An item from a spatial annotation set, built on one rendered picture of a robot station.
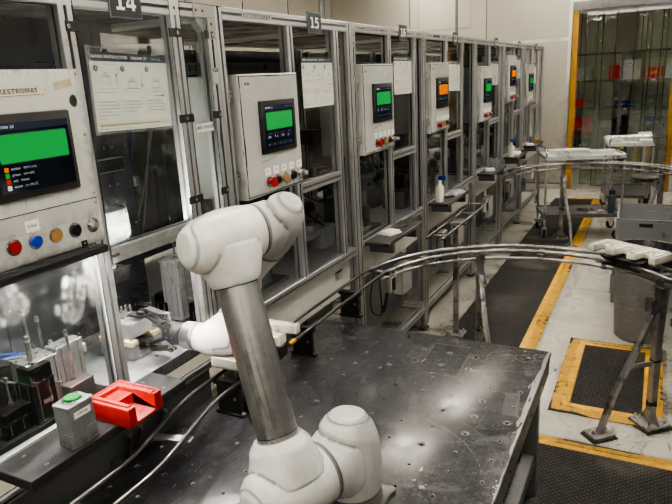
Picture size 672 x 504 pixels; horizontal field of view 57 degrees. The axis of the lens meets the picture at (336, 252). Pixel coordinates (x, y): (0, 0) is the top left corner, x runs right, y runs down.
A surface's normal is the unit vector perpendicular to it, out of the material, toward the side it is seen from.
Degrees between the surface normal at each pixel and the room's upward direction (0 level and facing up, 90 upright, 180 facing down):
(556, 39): 90
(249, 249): 80
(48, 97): 90
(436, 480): 0
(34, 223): 90
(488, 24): 90
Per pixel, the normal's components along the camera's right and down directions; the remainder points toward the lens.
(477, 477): -0.05, -0.96
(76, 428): 0.89, 0.07
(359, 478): 0.64, 0.20
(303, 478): 0.59, -0.17
